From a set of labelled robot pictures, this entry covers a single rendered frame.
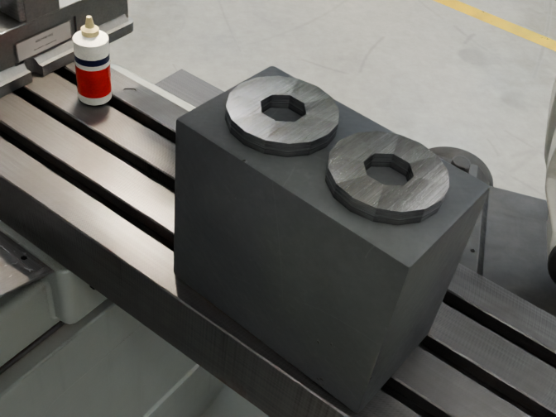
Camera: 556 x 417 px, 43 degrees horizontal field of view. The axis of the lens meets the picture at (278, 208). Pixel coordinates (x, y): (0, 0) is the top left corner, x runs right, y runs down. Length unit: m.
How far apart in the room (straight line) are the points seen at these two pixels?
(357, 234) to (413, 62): 2.52
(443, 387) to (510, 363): 0.07
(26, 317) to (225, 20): 2.34
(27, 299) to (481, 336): 0.48
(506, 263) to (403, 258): 0.90
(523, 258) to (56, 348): 0.86
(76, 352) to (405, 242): 0.57
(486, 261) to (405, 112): 1.40
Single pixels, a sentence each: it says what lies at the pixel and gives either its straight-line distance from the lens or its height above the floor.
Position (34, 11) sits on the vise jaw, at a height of 1.05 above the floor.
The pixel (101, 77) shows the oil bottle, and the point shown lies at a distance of 0.88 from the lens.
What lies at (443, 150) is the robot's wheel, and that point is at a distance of 1.53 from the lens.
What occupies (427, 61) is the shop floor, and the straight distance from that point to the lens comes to 3.02.
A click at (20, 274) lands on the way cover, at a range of 0.80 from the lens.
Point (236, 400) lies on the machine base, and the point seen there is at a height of 0.20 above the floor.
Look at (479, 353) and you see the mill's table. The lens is 0.70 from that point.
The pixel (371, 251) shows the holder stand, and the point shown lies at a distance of 0.49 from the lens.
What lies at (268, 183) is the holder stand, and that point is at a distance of 0.52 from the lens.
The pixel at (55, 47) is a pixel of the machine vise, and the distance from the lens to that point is 0.97.
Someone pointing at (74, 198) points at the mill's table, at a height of 0.96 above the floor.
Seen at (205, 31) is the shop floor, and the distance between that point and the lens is 2.98.
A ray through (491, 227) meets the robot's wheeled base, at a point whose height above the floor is 0.57.
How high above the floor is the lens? 1.49
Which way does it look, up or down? 43 degrees down
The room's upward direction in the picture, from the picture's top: 9 degrees clockwise
